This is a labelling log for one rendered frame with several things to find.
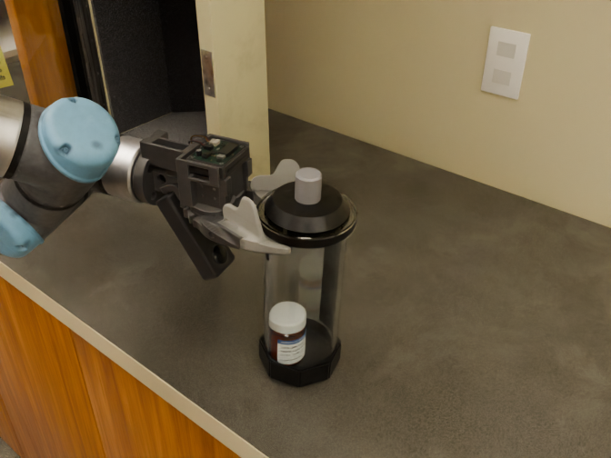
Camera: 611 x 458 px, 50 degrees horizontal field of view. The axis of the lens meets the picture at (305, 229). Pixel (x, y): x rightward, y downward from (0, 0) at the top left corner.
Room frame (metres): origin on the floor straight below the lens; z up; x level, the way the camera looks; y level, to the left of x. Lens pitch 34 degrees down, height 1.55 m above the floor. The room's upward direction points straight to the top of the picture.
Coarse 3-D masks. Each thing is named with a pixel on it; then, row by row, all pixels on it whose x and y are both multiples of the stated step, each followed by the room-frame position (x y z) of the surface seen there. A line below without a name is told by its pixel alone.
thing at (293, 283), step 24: (264, 216) 0.57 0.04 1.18; (312, 240) 0.54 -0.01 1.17; (264, 264) 0.58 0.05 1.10; (288, 264) 0.55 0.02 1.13; (312, 264) 0.54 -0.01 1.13; (336, 264) 0.56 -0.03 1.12; (264, 288) 0.58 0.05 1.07; (288, 288) 0.55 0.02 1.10; (312, 288) 0.55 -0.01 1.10; (336, 288) 0.56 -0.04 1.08; (264, 312) 0.58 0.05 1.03; (288, 312) 0.55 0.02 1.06; (312, 312) 0.55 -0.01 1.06; (336, 312) 0.57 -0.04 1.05; (264, 336) 0.58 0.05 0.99; (288, 336) 0.55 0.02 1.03; (312, 336) 0.55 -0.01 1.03; (336, 336) 0.58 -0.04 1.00; (288, 360) 0.55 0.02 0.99; (312, 360) 0.55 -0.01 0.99
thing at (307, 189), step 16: (304, 176) 0.58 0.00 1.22; (320, 176) 0.58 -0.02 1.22; (288, 192) 0.60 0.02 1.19; (304, 192) 0.58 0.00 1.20; (320, 192) 0.58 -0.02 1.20; (336, 192) 0.60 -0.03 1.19; (272, 208) 0.57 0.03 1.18; (288, 208) 0.57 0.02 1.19; (304, 208) 0.57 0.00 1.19; (320, 208) 0.57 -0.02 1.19; (336, 208) 0.57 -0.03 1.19; (288, 224) 0.55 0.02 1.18; (304, 224) 0.55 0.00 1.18; (320, 224) 0.55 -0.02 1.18; (336, 224) 0.56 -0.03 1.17
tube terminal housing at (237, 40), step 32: (224, 0) 0.93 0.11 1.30; (256, 0) 0.99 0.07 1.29; (224, 32) 0.93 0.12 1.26; (256, 32) 0.98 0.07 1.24; (224, 64) 0.93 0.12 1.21; (256, 64) 0.98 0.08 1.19; (224, 96) 0.92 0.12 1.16; (256, 96) 0.98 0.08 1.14; (224, 128) 0.92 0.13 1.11; (256, 128) 0.98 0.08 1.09; (256, 160) 0.97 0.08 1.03
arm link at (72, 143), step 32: (0, 96) 0.56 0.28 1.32; (0, 128) 0.53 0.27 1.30; (32, 128) 0.54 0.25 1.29; (64, 128) 0.54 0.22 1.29; (96, 128) 0.56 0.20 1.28; (0, 160) 0.52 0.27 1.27; (32, 160) 0.53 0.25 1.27; (64, 160) 0.52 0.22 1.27; (96, 160) 0.53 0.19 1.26; (32, 192) 0.55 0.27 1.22; (64, 192) 0.55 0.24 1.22
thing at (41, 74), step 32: (0, 0) 1.04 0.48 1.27; (32, 0) 1.06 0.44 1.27; (0, 32) 1.04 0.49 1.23; (32, 32) 1.06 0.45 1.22; (64, 32) 1.08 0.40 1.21; (0, 64) 1.03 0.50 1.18; (32, 64) 1.05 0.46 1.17; (64, 64) 1.08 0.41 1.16; (32, 96) 1.05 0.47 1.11; (64, 96) 1.07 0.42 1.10
